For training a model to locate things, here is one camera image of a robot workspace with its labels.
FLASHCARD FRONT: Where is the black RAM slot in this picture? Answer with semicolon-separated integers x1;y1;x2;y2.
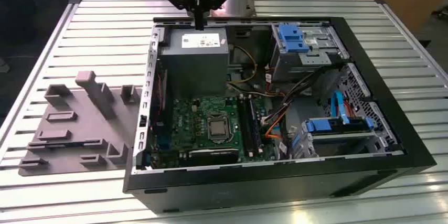
238;95;256;158
248;97;266;155

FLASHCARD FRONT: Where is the blue plastic disk carrier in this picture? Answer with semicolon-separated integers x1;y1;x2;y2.
279;24;311;53

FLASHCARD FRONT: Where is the grey power supply unit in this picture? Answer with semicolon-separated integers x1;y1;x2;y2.
159;28;231;98

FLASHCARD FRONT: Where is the metal drive cage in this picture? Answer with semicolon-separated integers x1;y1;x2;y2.
270;23;351;83

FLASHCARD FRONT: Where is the green motherboard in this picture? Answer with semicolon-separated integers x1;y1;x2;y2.
150;95;282;168

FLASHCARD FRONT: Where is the CPU socket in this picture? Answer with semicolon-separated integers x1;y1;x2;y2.
206;113;234;144

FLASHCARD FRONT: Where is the silver CPU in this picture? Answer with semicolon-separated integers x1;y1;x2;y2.
208;121;228;135

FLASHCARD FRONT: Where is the hard disk in blue carrier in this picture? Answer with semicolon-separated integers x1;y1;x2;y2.
303;118;378;134

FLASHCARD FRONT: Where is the blue board connector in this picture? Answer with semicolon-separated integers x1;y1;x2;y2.
158;136;174;152

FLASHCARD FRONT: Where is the grey parts rack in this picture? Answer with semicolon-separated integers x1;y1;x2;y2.
18;70;144;177

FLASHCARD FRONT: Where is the black graphics card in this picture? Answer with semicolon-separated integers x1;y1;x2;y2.
178;148;242;167

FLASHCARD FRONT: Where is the metal disk bay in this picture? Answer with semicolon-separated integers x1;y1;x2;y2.
290;129;403;162

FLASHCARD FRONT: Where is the black chair base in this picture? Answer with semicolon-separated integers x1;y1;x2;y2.
434;6;448;22

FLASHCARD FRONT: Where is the black PC case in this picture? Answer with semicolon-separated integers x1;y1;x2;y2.
122;16;439;214

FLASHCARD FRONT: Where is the yellow wire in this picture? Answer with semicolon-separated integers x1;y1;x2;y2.
227;45;259;86

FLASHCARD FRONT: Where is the black cable bundle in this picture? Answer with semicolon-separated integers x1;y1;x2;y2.
262;68;343;127

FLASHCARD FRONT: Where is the blue flat wire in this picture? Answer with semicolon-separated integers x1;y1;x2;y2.
331;91;351;125

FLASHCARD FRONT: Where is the orange wire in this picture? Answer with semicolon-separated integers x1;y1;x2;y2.
264;120;282;140

